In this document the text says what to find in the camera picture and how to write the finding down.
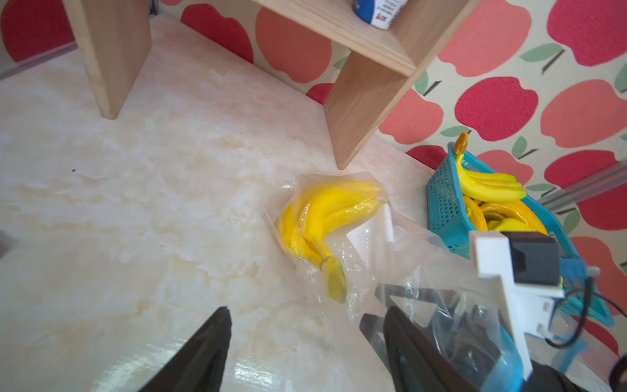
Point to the teal plastic basket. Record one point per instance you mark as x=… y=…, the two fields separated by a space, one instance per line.
x=451 y=224

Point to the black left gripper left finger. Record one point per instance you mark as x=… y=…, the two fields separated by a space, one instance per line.
x=200 y=364

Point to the wooden two-tier shelf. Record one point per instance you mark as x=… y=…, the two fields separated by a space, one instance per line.
x=212 y=56

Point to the yellow banana bunch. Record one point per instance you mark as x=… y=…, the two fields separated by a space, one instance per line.
x=320 y=211
x=502 y=217

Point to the yellow bananas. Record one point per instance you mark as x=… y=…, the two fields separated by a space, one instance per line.
x=486 y=187

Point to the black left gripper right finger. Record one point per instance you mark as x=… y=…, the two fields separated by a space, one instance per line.
x=415 y=364

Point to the right aluminium corner post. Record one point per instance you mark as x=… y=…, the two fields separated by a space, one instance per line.
x=605 y=180

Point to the blue lid yogurt cup back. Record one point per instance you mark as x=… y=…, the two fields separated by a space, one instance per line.
x=378 y=13

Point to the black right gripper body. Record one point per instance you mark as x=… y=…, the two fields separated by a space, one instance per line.
x=470 y=340

